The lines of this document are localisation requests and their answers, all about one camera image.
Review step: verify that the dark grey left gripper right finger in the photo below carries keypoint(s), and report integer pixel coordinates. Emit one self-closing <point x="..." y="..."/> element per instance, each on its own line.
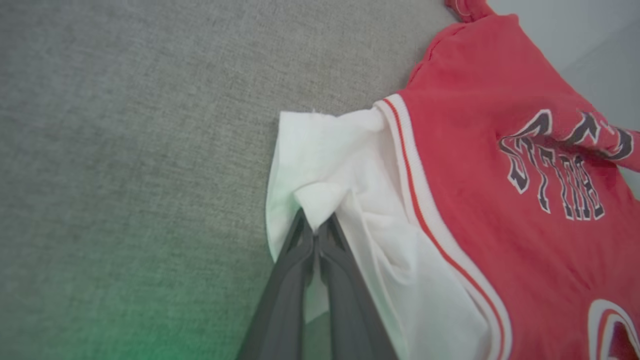
<point x="350" y="310"/>

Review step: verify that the red white basketball jersey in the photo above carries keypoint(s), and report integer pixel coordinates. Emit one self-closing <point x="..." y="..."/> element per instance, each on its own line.
<point x="475" y="175"/>

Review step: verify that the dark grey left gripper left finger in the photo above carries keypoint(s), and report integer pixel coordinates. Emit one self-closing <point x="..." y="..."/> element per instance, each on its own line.
<point x="282" y="310"/>

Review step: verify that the grey fabric sofa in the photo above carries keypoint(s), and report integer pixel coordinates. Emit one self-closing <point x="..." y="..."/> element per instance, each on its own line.
<point x="140" y="150"/>

